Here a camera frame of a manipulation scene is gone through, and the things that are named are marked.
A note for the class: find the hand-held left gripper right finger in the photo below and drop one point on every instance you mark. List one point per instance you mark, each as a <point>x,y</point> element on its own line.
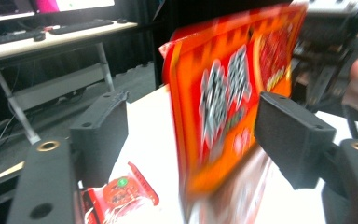
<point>292,137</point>

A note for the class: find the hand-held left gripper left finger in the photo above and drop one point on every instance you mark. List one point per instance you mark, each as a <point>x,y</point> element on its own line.
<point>101,137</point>

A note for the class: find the orange seasoning packet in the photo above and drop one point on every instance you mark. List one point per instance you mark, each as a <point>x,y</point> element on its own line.
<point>192,81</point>

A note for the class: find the small red black sauce packet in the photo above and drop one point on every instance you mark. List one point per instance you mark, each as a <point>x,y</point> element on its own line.
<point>121,194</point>

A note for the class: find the white-framed desk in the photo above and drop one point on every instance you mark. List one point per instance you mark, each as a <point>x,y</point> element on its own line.
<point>59,40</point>

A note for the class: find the black keyboard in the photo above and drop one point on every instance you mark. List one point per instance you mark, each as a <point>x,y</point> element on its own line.
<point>80,26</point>
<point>6,39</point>

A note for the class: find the black computer mouse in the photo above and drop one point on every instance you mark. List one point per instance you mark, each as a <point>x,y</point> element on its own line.
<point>121,20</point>
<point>39,37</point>

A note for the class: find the computer monitor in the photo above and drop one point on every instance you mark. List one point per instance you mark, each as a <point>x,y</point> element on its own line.
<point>6,9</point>
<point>80,3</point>

